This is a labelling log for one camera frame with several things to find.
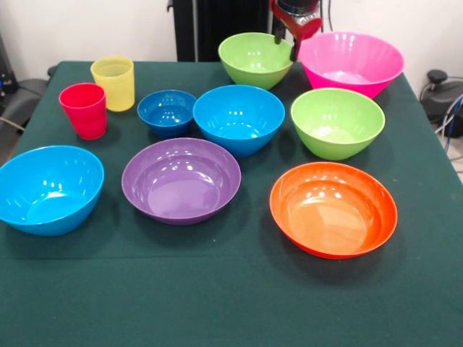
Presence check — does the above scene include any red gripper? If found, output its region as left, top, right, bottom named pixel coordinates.
left=269, top=0, right=323, bottom=63

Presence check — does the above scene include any green plastic bowl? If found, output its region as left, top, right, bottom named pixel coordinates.
left=218, top=32, right=294, bottom=91
left=290, top=87, right=386, bottom=161

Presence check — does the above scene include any pink plastic bowl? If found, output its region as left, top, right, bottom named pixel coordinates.
left=297, top=31, right=405, bottom=100

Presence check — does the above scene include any light blue plastic bowl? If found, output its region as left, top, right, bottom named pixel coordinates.
left=0, top=145, right=106, bottom=237
left=192, top=85, right=286, bottom=158

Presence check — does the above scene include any small dark blue bowl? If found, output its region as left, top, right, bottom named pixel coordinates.
left=137, top=89, right=198, bottom=138

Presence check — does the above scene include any orange plastic bowl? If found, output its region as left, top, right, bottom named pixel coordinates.
left=269, top=161, right=399, bottom=260

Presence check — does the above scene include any purple plastic bowl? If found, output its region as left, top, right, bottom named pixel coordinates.
left=121, top=137, right=242, bottom=226

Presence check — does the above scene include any yellow plastic cup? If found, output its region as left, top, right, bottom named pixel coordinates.
left=90, top=55, right=135, bottom=113

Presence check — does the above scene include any red plastic cup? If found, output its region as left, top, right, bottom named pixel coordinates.
left=59, top=82, right=108, bottom=141

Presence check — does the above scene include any dark green tablecloth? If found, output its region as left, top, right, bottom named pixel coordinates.
left=0, top=60, right=463, bottom=347

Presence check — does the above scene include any grey office chair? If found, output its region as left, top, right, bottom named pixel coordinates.
left=0, top=34, right=59, bottom=132

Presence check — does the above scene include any black hanging cable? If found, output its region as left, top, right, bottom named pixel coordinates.
left=320, top=0, right=334, bottom=32

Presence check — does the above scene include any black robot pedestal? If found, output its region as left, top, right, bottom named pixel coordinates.
left=166, top=0, right=281, bottom=62

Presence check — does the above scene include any blue and grey cable bundle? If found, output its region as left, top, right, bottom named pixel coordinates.
left=433, top=92, right=463, bottom=162

